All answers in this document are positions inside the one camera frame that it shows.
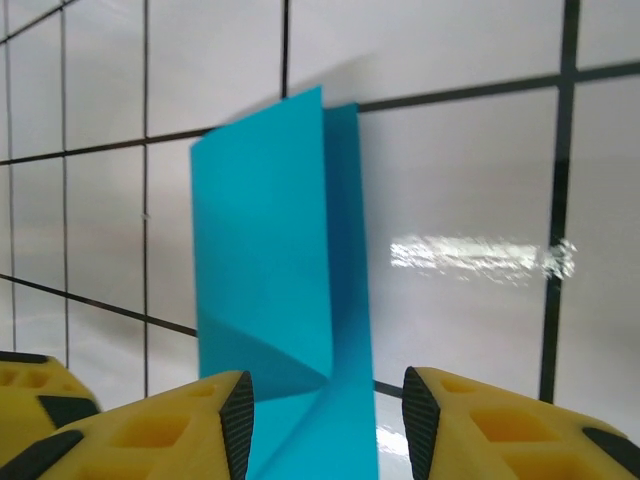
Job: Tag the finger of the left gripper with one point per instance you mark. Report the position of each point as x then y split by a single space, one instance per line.
30 395

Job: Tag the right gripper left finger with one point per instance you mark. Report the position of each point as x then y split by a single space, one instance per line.
150 440

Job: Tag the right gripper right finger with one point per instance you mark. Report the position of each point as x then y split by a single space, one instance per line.
510 435

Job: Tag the blue paper sheet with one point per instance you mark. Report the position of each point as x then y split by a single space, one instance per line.
260 225

